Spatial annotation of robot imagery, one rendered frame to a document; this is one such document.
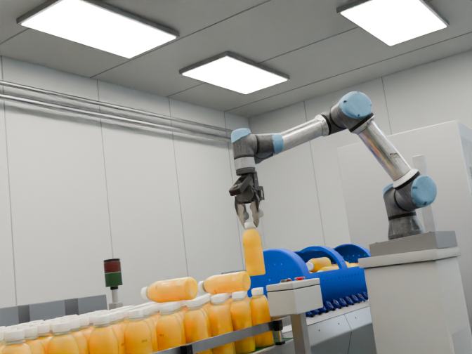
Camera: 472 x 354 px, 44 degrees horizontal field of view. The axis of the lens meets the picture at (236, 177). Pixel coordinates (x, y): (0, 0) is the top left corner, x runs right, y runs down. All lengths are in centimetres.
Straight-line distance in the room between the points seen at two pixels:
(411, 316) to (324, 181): 574
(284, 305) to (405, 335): 66
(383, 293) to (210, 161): 557
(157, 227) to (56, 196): 140
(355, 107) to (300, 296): 80
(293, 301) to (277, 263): 57
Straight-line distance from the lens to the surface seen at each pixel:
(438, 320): 239
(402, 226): 249
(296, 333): 202
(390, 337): 246
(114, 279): 224
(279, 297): 194
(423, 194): 239
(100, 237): 620
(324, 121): 244
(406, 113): 770
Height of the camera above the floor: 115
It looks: 9 degrees up
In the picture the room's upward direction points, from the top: 7 degrees counter-clockwise
